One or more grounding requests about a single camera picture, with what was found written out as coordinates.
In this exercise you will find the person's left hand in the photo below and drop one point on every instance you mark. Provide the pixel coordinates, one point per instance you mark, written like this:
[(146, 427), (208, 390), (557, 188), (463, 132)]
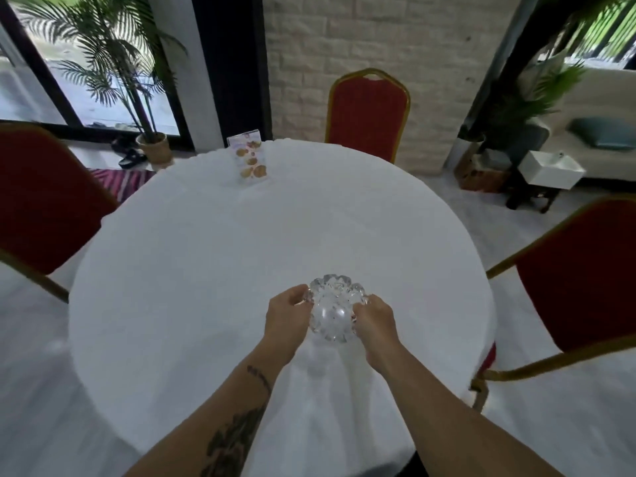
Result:
[(285, 317)]

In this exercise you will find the person's right hand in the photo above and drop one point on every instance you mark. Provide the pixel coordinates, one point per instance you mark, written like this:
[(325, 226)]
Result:
[(377, 325)]

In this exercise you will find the person's right thumb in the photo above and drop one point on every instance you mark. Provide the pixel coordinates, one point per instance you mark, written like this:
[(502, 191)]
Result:
[(356, 316)]

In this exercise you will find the person's left thumb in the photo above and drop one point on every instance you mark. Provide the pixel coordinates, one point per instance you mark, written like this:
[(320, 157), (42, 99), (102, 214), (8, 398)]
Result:
[(307, 306)]

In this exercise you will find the clear crystal glass bowl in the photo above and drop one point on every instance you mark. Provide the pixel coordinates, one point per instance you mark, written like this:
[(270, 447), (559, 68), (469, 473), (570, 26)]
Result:
[(334, 308)]

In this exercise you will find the person's right forearm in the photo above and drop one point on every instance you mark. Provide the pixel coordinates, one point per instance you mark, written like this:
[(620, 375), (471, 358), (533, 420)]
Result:
[(462, 422)]

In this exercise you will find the person's left forearm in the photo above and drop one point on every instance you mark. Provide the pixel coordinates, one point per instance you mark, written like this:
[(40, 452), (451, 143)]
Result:
[(213, 417)]

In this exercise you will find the white round tablecloth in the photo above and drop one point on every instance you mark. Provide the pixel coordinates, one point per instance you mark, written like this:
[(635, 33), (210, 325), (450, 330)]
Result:
[(278, 273)]

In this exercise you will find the acrylic menu card stand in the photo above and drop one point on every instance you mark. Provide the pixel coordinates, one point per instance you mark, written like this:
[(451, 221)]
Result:
[(248, 158)]

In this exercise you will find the brown cardboard box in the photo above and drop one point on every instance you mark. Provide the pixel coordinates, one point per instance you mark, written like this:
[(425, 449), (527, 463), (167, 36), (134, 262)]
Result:
[(479, 174)]

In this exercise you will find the red gold-framed banquet chair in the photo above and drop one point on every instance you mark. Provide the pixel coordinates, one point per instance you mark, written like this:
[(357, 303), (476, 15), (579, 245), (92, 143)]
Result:
[(571, 288), (42, 198), (366, 113)]

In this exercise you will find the dark wooden stool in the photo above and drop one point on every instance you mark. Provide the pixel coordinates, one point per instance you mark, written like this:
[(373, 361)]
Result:
[(529, 193)]

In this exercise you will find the woven basket plant pot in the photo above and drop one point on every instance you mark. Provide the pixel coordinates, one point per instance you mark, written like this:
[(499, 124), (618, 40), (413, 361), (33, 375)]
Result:
[(154, 147)]

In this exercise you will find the pink striped rug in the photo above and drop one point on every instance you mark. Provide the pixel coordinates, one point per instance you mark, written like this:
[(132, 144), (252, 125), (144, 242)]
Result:
[(124, 181)]

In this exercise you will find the black sandals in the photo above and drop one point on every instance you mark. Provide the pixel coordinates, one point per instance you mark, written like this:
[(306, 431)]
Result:
[(128, 152)]

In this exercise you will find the white box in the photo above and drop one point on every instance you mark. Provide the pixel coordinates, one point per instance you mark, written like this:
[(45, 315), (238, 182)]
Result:
[(551, 168)]

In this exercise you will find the green leafy plant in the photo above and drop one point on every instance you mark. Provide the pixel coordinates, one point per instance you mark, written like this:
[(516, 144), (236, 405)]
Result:
[(539, 91)]

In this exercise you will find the teal cushion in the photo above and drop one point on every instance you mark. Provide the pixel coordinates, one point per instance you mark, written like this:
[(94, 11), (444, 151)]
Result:
[(603, 134)]

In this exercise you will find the cream sofa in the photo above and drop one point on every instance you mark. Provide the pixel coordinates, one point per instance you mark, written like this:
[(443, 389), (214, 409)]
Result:
[(603, 119)]

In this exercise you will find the green potted palm plant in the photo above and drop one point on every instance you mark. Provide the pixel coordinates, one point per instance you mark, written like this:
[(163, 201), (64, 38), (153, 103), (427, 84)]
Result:
[(107, 54)]

